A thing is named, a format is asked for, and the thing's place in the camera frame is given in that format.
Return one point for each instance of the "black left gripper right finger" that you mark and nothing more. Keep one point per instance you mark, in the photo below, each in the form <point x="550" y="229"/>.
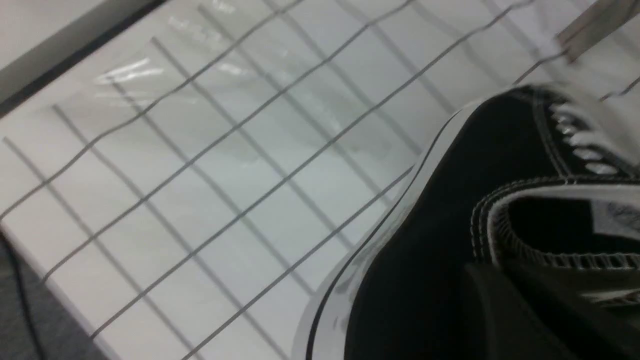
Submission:
<point x="587" y="330"/>

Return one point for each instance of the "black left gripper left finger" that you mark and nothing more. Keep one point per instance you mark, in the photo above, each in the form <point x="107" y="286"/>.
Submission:
<point x="499" y="324"/>

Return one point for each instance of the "black canvas sneaker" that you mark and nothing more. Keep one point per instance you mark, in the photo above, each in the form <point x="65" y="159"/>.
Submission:
<point x="545" y="175"/>

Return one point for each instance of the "steel shoe rack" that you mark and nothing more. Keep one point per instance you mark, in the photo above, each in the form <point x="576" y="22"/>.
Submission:
<point x="599" y="20"/>

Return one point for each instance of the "white grid tablecloth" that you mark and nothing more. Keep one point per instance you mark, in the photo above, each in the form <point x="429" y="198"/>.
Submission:
<point x="185" y="199"/>

